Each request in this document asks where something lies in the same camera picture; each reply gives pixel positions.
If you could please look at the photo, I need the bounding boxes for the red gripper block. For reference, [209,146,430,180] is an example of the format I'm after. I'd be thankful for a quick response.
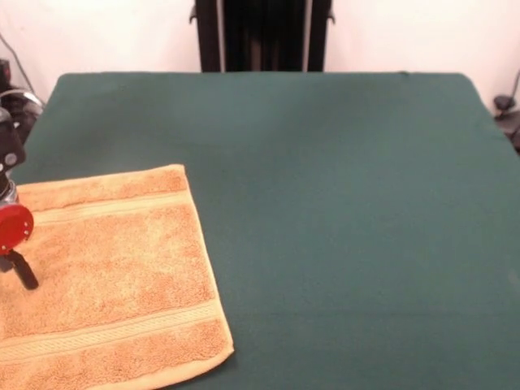
[0,203,40,290]

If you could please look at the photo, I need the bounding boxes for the tan terry towel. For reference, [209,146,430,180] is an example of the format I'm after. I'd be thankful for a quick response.
[0,163,236,390]

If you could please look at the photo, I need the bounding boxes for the black equipment bag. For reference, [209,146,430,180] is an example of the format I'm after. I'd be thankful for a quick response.
[0,84,45,141]

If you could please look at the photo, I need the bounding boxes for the dark green table cloth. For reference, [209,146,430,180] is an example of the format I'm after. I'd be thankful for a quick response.
[10,71,520,390]

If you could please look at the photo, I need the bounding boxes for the thin grey cable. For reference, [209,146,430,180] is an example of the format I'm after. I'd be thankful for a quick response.
[0,34,46,111]

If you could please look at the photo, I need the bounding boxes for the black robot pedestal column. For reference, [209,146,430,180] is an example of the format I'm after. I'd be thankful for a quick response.
[188,0,336,73]

